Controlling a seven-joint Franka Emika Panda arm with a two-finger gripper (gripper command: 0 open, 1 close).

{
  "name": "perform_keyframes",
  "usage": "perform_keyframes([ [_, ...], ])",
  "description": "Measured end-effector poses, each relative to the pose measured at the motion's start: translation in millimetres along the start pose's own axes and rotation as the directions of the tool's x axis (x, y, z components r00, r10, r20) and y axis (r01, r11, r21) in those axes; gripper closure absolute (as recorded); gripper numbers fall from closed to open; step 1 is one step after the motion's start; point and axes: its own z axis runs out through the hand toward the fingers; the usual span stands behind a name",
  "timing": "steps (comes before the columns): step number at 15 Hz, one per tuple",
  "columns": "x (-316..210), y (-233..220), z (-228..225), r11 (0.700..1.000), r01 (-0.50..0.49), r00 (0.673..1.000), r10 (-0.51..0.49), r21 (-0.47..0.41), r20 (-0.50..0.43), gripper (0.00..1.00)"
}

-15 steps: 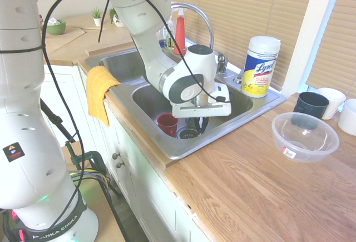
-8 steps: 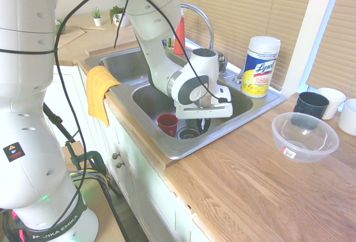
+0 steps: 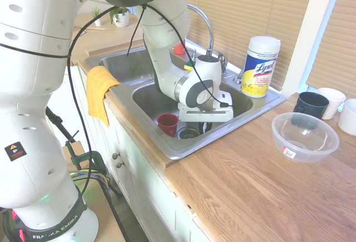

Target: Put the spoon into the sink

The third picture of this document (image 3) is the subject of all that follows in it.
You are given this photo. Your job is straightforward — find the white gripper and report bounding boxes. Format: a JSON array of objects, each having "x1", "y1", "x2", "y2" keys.
[{"x1": 177, "y1": 103, "x2": 234, "y2": 135}]

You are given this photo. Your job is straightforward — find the metal sink drain strainer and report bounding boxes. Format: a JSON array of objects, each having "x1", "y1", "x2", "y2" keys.
[{"x1": 176, "y1": 126, "x2": 201, "y2": 140}]

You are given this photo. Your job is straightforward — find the stainless steel double sink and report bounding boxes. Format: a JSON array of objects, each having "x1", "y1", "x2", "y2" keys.
[{"x1": 84, "y1": 46, "x2": 287, "y2": 161}]

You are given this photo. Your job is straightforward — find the red cup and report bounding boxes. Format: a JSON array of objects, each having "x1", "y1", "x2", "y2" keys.
[{"x1": 156, "y1": 112, "x2": 180, "y2": 138}]

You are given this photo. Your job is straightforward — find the chrome side sprayer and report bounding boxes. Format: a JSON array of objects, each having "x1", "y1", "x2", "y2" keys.
[{"x1": 233, "y1": 69, "x2": 246, "y2": 85}]

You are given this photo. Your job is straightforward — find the Lysol wipes canister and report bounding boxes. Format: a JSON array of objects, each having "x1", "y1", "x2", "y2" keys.
[{"x1": 240, "y1": 36, "x2": 281, "y2": 98}]

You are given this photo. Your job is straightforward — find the red spray bottle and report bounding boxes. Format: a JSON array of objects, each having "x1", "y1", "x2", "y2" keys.
[{"x1": 172, "y1": 42, "x2": 185, "y2": 56}]

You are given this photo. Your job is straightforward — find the chrome gooseneck faucet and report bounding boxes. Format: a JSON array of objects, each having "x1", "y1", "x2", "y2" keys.
[{"x1": 186, "y1": 3, "x2": 215, "y2": 59}]

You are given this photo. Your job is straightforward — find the clear plastic bowl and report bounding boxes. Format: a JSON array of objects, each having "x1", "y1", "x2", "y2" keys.
[{"x1": 271, "y1": 111, "x2": 340, "y2": 164}]

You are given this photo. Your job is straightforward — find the dark mug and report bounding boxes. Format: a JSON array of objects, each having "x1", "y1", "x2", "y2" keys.
[{"x1": 291, "y1": 91, "x2": 330, "y2": 130}]

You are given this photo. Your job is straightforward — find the yellow dish towel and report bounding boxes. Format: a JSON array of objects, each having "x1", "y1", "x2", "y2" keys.
[{"x1": 86, "y1": 65, "x2": 122, "y2": 128}]

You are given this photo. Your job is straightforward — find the green clamp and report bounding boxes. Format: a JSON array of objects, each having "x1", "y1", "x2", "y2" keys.
[{"x1": 65, "y1": 140, "x2": 108, "y2": 176}]

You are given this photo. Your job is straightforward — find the tan wooden window blind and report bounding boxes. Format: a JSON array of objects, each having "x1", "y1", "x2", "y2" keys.
[
  {"x1": 177, "y1": 0, "x2": 318, "y2": 91},
  {"x1": 305, "y1": 0, "x2": 356, "y2": 93}
]

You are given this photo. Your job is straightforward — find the white mug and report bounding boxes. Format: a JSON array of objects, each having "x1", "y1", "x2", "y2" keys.
[
  {"x1": 317, "y1": 87, "x2": 347, "y2": 121},
  {"x1": 337, "y1": 98, "x2": 356, "y2": 137}
]

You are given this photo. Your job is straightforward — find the trailing plant in white pot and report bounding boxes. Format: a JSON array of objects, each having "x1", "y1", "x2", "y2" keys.
[{"x1": 108, "y1": 6, "x2": 131, "y2": 29}]

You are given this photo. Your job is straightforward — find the small potted plant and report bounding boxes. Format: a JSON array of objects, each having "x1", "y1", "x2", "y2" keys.
[{"x1": 91, "y1": 6, "x2": 103, "y2": 27}]

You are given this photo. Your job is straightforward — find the thick black camera cable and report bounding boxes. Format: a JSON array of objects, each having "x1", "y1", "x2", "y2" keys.
[{"x1": 144, "y1": 2, "x2": 235, "y2": 108}]

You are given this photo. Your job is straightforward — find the chrome faucet lever handle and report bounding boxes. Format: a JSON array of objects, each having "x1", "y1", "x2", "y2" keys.
[{"x1": 214, "y1": 52, "x2": 229, "y2": 76}]

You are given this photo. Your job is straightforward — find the black loose cable end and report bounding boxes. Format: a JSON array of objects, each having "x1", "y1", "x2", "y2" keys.
[{"x1": 127, "y1": 4, "x2": 147, "y2": 57}]

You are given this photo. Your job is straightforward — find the bundle of coloured cables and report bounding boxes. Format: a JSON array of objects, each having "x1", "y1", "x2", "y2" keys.
[{"x1": 68, "y1": 169, "x2": 111, "y2": 189}]

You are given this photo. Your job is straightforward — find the thin black cable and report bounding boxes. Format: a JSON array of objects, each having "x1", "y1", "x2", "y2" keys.
[{"x1": 0, "y1": 4, "x2": 149, "y2": 198}]

